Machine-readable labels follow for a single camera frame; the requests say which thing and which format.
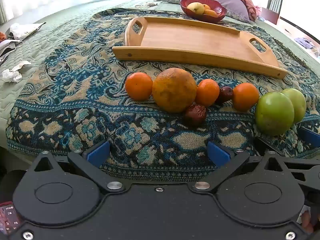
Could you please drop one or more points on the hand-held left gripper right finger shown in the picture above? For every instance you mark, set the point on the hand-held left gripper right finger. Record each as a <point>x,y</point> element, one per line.
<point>218,153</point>

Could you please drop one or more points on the wooden tray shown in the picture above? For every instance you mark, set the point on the wooden tray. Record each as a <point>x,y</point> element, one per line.
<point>190,38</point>

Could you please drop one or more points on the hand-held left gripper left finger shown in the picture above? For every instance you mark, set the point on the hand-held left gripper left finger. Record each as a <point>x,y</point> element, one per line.
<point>97,153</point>

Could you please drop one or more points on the small orange tangerine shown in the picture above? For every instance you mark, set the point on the small orange tangerine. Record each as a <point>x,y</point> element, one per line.
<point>138,86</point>
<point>208,93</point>
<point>245,97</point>

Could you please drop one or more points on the yellow pear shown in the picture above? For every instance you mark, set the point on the yellow pear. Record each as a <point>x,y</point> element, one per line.
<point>195,8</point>

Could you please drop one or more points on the large orange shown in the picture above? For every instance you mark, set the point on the large orange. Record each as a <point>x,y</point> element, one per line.
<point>174,90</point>

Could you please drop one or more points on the floral pillow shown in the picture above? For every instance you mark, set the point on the floral pillow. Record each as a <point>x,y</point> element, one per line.
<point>237,15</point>

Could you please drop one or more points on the green quilted bedspread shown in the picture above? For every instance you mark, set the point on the green quilted bedspread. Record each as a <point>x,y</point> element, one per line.
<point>62,30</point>

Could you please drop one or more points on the dark red date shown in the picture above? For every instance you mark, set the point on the dark red date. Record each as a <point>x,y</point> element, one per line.
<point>227,93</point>
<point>195,115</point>

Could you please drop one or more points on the orange cloth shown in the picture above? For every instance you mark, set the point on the orange cloth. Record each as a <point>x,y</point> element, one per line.
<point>2,35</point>

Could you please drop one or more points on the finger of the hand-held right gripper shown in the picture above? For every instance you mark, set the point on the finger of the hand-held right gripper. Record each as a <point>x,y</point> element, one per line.
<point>268,145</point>
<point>310,136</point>

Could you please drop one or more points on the white cloth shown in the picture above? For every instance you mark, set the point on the white cloth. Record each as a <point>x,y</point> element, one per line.
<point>8,47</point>

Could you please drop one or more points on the green apple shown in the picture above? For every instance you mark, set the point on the green apple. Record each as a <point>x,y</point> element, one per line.
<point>298,103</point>
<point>274,113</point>

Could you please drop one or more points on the small orange loquat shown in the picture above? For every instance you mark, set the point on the small orange loquat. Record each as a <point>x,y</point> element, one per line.
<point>206,6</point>
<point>210,13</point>

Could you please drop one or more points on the light blue cloth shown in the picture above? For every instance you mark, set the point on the light blue cloth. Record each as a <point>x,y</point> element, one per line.
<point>305,42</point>

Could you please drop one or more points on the person's right hand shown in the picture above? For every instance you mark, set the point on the person's right hand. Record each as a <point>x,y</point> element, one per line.
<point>307,221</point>

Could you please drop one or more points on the brown wooden furniture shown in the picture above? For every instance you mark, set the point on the brown wooden furniture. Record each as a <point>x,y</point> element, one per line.
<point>270,15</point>

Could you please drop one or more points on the blue patterned blanket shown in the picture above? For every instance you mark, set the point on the blue patterned blanket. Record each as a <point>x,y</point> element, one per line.
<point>75,92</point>

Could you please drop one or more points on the red bowl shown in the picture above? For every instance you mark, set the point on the red bowl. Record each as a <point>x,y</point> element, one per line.
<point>215,7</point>

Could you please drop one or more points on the white crumpled tissue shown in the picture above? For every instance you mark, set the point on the white crumpled tissue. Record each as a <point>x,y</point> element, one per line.
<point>12,73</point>

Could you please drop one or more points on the red printed packet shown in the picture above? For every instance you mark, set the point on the red printed packet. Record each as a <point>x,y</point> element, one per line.
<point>8,216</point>

